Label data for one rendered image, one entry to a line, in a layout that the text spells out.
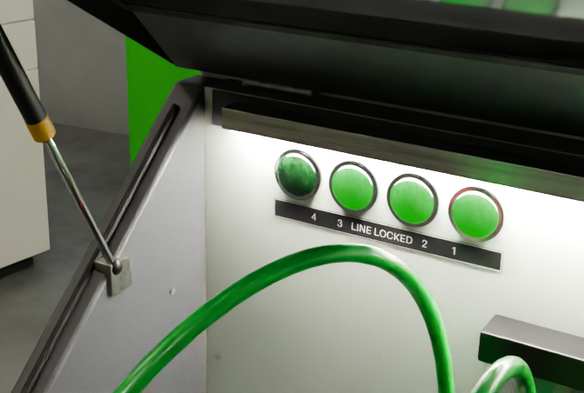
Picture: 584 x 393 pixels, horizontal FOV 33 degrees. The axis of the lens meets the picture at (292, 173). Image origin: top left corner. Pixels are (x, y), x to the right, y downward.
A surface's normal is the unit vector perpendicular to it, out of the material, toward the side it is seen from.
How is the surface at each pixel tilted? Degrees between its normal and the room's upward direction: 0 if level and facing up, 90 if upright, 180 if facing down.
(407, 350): 90
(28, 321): 0
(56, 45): 90
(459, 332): 90
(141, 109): 90
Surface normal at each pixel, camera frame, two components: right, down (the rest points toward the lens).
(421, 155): -0.51, 0.29
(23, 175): 0.78, 0.23
